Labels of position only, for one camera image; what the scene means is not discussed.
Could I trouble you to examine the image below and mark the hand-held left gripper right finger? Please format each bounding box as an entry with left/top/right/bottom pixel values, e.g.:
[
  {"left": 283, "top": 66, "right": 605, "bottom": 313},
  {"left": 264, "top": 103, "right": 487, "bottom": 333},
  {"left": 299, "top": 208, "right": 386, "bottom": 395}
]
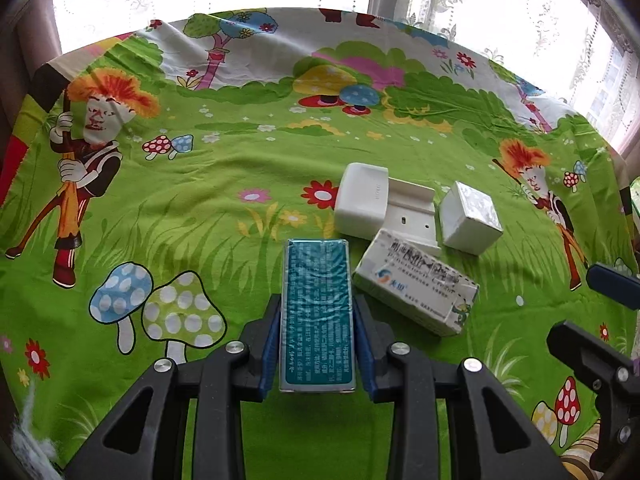
[{"left": 352, "top": 294, "right": 573, "bottom": 480}]

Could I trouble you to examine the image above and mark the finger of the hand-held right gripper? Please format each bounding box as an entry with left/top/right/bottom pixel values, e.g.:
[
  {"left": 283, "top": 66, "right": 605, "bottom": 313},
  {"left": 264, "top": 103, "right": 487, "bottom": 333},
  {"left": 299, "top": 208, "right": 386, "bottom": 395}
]
[
  {"left": 586, "top": 262, "right": 640, "bottom": 311},
  {"left": 546, "top": 320, "right": 640, "bottom": 471}
]

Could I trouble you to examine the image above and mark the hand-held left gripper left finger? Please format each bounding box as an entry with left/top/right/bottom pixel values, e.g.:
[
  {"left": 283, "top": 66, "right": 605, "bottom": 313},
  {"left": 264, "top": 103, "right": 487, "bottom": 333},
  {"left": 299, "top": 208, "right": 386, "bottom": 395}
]
[{"left": 65, "top": 294, "right": 283, "bottom": 480}]

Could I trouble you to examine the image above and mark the teal box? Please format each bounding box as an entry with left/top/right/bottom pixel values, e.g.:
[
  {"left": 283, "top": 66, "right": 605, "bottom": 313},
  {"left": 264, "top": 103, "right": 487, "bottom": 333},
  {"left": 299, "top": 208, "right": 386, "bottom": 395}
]
[{"left": 278, "top": 237, "right": 357, "bottom": 395}]

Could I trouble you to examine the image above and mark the white plastic bracket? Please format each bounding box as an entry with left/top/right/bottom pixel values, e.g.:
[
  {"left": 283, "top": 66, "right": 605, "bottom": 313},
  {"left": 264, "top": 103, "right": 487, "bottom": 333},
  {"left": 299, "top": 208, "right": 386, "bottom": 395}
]
[{"left": 372, "top": 177, "right": 442, "bottom": 257}]

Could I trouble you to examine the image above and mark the long white medicine box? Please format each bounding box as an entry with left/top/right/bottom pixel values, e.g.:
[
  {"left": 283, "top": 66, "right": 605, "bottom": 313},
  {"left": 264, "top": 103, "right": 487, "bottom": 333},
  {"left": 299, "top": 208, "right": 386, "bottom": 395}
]
[{"left": 352, "top": 228, "right": 481, "bottom": 337}]

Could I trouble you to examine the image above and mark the green cartoon printed blanket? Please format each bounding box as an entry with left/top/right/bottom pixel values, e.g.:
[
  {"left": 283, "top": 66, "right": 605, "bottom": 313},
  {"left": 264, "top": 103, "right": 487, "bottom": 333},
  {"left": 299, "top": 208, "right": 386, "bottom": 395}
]
[{"left": 0, "top": 7, "right": 640, "bottom": 480}]

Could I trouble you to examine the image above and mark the white cube box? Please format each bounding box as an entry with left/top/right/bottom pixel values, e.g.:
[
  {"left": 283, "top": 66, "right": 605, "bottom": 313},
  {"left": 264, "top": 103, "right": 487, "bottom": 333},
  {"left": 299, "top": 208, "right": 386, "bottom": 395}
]
[{"left": 439, "top": 181, "right": 504, "bottom": 256}]

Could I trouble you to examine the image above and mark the white rounded plastic box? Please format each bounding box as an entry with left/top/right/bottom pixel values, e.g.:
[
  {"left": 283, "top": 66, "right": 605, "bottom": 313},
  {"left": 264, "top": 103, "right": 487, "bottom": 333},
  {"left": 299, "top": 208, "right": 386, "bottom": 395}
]
[{"left": 334, "top": 162, "right": 390, "bottom": 238}]

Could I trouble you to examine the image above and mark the white fluffy string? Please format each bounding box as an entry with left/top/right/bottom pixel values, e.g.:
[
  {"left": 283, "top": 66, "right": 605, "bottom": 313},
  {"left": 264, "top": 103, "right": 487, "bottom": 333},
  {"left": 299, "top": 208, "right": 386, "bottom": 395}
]
[{"left": 9, "top": 384, "right": 57, "bottom": 467}]

